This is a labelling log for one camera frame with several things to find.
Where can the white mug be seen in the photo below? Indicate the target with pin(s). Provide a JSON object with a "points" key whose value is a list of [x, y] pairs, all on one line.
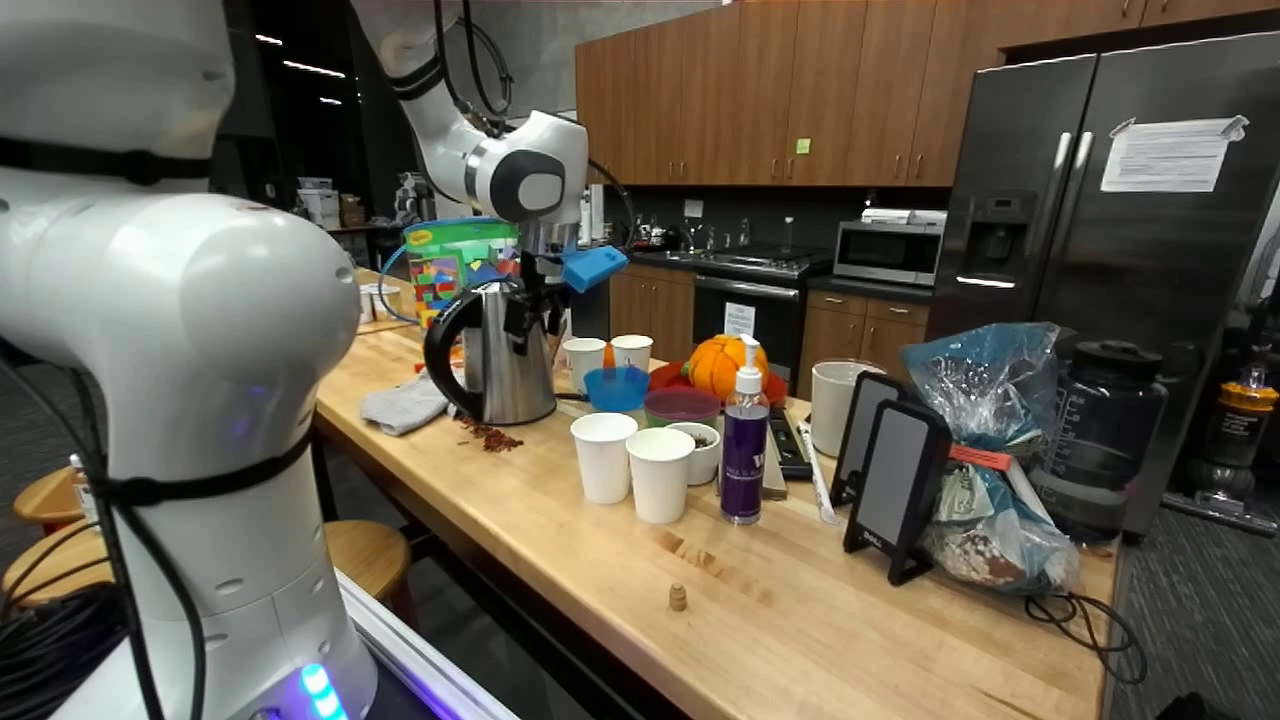
{"points": [[831, 401]]}

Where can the colourful foam blocks bag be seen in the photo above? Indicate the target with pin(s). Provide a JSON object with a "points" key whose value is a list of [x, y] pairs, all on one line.
{"points": [[447, 257]]}

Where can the wooden stool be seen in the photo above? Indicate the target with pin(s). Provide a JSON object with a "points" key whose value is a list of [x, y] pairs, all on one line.
{"points": [[369, 553]]}

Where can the purple spray bottle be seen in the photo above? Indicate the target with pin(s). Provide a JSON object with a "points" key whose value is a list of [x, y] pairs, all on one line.
{"points": [[745, 439]]}

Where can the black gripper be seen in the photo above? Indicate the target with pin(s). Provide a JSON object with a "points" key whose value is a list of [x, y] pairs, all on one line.
{"points": [[540, 275]]}

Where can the black refrigerator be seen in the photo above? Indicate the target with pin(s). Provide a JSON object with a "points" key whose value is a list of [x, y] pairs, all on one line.
{"points": [[1032, 233]]}

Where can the blue plastic bag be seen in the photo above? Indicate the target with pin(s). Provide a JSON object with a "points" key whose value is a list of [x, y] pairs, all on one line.
{"points": [[988, 527]]}

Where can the orange pumpkin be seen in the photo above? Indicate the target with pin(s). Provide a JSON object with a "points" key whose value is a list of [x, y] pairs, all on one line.
{"points": [[719, 361]]}

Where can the stainless steel kettle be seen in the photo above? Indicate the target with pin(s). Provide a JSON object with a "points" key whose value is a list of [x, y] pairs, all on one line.
{"points": [[491, 359]]}

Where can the black speaker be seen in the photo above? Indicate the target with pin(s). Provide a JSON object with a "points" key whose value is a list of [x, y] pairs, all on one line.
{"points": [[903, 484], [856, 434]]}

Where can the silver microwave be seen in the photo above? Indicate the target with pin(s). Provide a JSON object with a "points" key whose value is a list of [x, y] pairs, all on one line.
{"points": [[884, 255]]}

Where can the grey knitted cloth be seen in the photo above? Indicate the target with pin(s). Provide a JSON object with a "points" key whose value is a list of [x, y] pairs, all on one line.
{"points": [[407, 407]]}

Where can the white paper on fridge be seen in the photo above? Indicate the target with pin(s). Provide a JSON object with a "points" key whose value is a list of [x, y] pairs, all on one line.
{"points": [[1178, 157]]}

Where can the blue bowl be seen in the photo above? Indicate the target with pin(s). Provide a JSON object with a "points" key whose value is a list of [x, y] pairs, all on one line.
{"points": [[617, 390]]}

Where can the small white bowl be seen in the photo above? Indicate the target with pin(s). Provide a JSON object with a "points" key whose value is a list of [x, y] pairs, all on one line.
{"points": [[705, 455]]}

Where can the scattered dried food bits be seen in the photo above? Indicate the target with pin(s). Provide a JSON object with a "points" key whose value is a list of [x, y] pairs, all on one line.
{"points": [[492, 439]]}

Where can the black blender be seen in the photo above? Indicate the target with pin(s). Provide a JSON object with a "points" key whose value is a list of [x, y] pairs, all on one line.
{"points": [[1101, 427]]}

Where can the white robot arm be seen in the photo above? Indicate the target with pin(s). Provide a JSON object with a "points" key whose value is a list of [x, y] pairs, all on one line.
{"points": [[206, 327]]}

